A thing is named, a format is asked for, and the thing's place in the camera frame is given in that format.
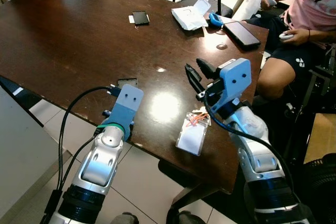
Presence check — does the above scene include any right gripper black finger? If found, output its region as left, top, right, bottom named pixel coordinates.
left=196, top=58, right=219, bottom=78
left=185, top=64, right=204, bottom=95

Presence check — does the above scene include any seated person's right hand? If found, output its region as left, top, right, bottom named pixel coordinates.
left=267, top=0, right=284, bottom=9

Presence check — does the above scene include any seated person's left hand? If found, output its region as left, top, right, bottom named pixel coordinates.
left=286, top=27, right=312, bottom=47

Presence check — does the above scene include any large black phone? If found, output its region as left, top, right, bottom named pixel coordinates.
left=224, top=20, right=261, bottom=51

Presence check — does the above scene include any small blue object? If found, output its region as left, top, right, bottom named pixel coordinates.
left=208, top=12, right=224, bottom=28

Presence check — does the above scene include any black office chair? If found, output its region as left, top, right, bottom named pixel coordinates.
left=283, top=46, right=336, bottom=156

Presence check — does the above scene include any brown cardboard box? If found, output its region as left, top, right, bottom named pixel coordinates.
left=304, top=113, right=336, bottom=163

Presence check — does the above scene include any person in pink shirt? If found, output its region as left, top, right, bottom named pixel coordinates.
left=247, top=0, right=336, bottom=100

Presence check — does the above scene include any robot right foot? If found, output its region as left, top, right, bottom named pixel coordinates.
left=166, top=209, right=206, bottom=224

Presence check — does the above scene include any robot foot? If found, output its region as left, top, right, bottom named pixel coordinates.
left=109, top=212, right=140, bottom=224
left=166, top=209, right=206, bottom=224

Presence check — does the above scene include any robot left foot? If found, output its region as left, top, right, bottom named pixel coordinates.
left=109, top=212, right=140, bottom=224

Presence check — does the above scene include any black floor fan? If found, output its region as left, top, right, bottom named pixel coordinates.
left=303, top=153, right=336, bottom=224

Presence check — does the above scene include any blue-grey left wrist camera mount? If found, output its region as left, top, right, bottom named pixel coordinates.
left=101, top=84, right=144, bottom=128

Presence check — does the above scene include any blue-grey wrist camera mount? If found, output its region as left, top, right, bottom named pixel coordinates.
left=205, top=58, right=253, bottom=112
left=101, top=84, right=144, bottom=128

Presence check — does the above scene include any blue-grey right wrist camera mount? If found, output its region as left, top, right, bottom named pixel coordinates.
left=205, top=58, right=253, bottom=112

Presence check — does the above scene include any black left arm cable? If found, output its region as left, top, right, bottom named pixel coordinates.
left=41, top=86, right=122, bottom=223

